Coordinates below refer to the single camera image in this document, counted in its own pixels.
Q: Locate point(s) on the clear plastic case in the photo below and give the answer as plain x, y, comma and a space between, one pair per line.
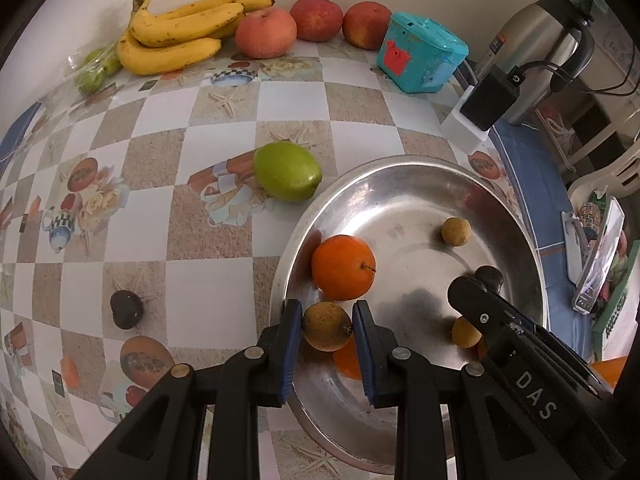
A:
600, 255

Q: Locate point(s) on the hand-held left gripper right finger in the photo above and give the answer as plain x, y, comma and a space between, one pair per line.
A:
362, 347

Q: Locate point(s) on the stainless steel kettle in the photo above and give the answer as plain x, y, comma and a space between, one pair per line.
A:
535, 40

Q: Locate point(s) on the pale pink apple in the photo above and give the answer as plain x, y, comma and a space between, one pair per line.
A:
265, 32

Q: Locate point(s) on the plastic bag of green fruit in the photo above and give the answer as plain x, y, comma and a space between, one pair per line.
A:
92, 77

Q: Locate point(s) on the yellow banana bunch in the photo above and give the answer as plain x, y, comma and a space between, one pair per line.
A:
165, 55

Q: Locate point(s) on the green framed board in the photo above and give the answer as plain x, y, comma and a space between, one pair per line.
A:
617, 315

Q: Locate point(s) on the red apple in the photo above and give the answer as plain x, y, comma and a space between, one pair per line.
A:
366, 25
316, 17

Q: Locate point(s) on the metal basin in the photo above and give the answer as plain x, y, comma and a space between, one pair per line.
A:
400, 200

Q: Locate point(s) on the green lime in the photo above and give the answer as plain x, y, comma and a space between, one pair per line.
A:
287, 172

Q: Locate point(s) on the white cabinet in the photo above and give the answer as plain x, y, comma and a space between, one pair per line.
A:
620, 60

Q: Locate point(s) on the teal plastic box red label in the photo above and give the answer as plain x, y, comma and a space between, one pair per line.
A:
425, 60

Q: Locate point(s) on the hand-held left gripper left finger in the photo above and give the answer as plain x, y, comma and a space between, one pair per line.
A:
291, 347

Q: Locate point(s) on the white and black charger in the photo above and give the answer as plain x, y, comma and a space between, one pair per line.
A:
490, 102

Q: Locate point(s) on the orange plastic container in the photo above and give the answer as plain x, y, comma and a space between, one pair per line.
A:
610, 372

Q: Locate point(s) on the brown longan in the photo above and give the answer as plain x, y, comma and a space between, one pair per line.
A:
464, 334
325, 327
455, 231

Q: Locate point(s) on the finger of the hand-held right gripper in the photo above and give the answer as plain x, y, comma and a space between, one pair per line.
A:
550, 347
475, 305

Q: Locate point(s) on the white plastic chair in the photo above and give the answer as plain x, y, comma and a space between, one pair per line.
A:
605, 175

